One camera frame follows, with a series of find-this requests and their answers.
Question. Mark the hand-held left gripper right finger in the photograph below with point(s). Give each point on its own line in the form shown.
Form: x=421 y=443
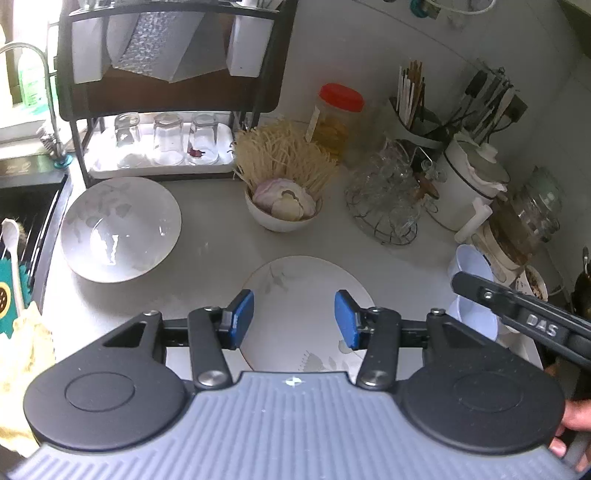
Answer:
x=346 y=318

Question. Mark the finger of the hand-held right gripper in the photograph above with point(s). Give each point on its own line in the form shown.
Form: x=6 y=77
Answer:
x=531 y=318

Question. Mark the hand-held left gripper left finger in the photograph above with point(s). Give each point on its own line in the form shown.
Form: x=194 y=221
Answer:
x=242 y=318

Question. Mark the leaf print white plate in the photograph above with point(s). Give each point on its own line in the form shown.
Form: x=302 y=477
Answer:
x=295 y=295

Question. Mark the person's right hand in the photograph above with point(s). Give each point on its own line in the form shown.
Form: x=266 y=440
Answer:
x=578 y=415

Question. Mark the patterned cup with tea dregs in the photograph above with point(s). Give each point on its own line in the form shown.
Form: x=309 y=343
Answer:
x=535 y=284

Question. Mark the white kettle control base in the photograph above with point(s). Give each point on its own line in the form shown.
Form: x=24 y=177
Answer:
x=501 y=264

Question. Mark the steel wok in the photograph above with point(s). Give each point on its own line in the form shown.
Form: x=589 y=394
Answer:
x=584 y=286

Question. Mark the white bowl holding garlic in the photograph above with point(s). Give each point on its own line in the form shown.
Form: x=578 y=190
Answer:
x=277 y=224

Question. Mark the glass kettle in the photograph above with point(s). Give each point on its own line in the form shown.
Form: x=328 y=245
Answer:
x=531 y=217

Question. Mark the pale garlic bulb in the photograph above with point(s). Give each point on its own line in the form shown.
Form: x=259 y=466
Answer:
x=295 y=205

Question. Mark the purple garlic bulb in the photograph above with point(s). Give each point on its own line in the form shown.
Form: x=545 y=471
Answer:
x=267 y=194

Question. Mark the white electric pot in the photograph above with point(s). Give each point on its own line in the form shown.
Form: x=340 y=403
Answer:
x=461 y=184

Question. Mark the large leaf print white bowl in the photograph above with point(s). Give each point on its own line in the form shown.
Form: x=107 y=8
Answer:
x=138 y=203

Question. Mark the bundle of dried noodles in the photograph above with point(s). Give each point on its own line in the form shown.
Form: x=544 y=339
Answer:
x=277 y=152

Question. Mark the white drain tray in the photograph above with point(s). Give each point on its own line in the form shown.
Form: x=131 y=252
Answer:
x=138 y=169

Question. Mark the clear drinking glass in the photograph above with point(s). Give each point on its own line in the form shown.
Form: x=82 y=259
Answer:
x=203 y=138
x=168 y=138
x=127 y=131

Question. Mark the plastic jar with red lid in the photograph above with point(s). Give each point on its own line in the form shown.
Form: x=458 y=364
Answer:
x=333 y=131

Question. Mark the white chopstick holder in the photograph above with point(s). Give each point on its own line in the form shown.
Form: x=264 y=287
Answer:
x=422 y=131

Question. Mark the yellow cloth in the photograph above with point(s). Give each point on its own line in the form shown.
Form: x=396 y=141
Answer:
x=23 y=364

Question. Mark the black dish rack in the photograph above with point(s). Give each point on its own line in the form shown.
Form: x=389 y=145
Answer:
x=184 y=99

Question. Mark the bundle of chopsticks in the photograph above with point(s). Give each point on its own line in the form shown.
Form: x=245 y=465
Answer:
x=411 y=92

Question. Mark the white spoon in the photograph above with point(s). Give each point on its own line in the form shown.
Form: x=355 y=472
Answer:
x=12 y=258

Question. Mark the dark kitchen sink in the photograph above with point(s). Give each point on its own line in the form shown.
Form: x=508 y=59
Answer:
x=27 y=194

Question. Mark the white rack caddy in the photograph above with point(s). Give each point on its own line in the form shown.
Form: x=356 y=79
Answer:
x=245 y=46
x=87 y=50

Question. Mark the steel faucet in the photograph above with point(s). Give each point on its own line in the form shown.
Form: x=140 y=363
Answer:
x=51 y=117

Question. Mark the grey patterned board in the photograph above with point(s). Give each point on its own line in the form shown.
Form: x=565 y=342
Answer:
x=147 y=39

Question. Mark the green detergent bottle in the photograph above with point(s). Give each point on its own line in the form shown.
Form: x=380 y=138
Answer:
x=30 y=81

